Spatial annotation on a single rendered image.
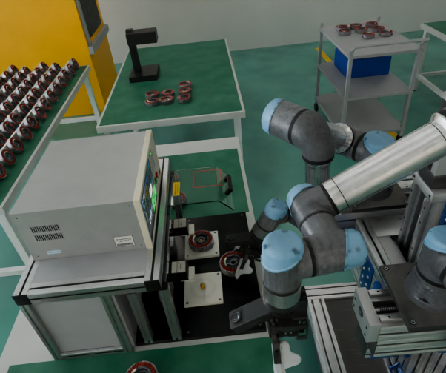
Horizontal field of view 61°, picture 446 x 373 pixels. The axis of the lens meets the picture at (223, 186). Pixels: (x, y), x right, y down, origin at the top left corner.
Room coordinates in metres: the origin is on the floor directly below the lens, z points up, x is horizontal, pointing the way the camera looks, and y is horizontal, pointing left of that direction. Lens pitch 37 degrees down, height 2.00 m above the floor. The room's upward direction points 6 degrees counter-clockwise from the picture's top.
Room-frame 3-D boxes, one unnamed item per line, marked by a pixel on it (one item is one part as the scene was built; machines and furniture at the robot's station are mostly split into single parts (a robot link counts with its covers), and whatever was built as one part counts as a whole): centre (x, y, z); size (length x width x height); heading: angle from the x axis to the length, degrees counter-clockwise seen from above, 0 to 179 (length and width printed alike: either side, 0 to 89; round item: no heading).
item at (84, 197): (1.10, 0.44, 1.22); 0.44 x 0.39 x 0.20; 0
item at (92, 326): (0.76, 0.52, 0.91); 0.28 x 0.03 x 0.32; 90
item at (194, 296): (0.97, 0.12, 0.78); 0.15 x 0.15 x 0.01; 0
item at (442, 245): (0.66, -0.58, 1.20); 0.13 x 0.12 x 0.14; 7
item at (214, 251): (1.21, 0.12, 0.78); 0.15 x 0.15 x 0.01; 0
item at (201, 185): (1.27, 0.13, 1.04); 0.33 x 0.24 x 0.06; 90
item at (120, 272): (1.09, 0.44, 1.09); 0.68 x 0.44 x 0.05; 0
